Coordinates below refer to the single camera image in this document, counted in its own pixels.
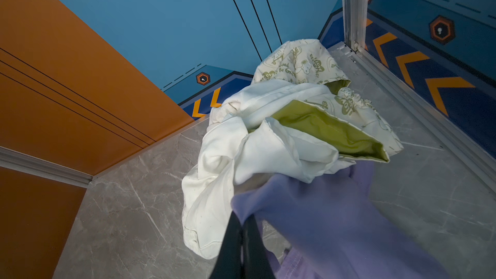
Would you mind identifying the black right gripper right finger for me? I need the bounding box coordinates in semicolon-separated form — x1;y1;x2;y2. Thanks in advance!
242;215;275;279

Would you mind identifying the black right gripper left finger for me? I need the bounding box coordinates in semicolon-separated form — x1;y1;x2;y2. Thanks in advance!
209;212;243;279

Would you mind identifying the purple cloth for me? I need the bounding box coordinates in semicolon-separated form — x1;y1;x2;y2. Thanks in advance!
231;161;448;278

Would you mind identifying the plain white cloth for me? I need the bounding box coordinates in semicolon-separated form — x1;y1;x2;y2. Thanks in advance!
182;80;353;260

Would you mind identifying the green patterned cream cloth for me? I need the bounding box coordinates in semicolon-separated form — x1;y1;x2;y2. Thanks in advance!
252;40;403;162

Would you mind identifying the aluminium corner post left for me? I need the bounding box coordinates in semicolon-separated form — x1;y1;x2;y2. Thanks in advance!
1;147;92;188

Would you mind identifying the aluminium corner post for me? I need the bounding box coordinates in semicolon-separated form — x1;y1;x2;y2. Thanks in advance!
342;0;368;52
1;147;92;188

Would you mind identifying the aluminium corner post right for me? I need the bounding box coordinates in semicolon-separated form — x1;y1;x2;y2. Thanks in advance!
342;0;368;52

